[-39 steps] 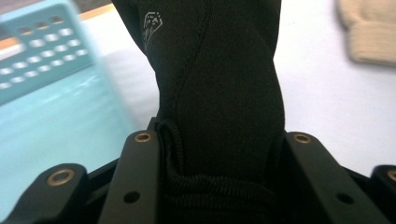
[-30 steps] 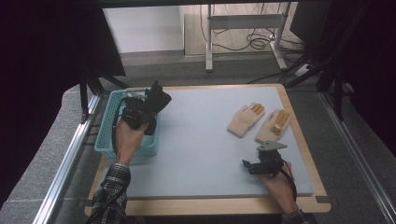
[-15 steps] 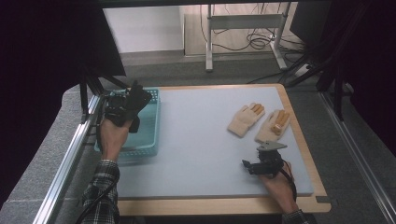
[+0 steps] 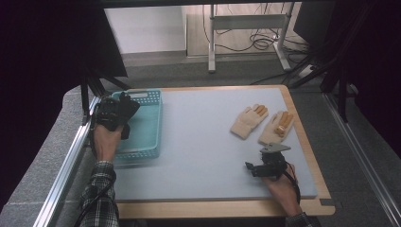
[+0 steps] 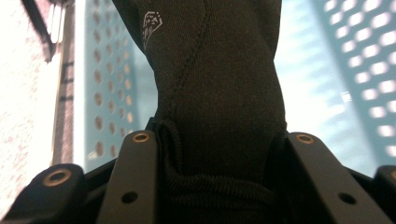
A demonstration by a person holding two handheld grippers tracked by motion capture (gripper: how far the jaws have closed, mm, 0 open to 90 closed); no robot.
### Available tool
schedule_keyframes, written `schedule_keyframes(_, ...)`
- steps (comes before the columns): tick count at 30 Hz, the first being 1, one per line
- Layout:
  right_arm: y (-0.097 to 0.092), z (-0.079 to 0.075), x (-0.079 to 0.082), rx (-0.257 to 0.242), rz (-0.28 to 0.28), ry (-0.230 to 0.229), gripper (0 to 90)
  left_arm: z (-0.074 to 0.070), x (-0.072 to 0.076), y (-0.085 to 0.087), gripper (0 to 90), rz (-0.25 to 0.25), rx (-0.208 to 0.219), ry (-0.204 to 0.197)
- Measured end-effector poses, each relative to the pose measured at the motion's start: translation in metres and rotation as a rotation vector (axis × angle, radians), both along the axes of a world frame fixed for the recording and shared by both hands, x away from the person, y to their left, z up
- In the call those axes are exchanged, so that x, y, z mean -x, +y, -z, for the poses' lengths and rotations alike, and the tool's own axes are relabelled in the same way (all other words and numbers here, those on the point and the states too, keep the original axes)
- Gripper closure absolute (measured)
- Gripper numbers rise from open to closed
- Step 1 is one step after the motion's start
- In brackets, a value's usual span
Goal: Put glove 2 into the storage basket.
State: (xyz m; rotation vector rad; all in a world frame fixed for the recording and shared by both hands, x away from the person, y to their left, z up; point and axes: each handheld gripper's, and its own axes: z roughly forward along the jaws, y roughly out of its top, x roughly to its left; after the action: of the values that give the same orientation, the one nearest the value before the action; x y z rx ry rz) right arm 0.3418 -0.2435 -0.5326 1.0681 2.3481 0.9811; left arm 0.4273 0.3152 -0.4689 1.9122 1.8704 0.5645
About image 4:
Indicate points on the beige glove orange fingertips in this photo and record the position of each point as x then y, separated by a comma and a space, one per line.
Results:
274, 130
247, 121

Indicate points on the person's left hand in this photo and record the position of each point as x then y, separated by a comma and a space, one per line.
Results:
105, 143

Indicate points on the white metal desk frame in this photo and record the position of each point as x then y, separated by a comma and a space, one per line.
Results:
249, 21

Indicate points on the person's right hand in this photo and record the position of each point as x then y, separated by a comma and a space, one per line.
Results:
285, 192

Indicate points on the aluminium rail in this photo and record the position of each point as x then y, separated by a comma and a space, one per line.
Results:
66, 170
362, 157

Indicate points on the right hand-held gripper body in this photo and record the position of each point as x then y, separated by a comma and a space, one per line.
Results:
274, 165

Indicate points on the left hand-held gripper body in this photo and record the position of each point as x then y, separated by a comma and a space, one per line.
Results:
108, 112

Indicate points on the dark curtain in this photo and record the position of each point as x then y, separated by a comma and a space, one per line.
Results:
38, 78
378, 63

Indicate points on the turquoise plastic basket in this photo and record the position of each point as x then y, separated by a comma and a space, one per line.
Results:
148, 126

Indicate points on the black tripod stand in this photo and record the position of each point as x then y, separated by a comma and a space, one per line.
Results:
85, 97
342, 94

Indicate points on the white power strip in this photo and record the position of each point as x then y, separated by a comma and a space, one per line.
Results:
305, 71

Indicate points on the grey foam mat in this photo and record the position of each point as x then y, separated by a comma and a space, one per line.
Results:
205, 151

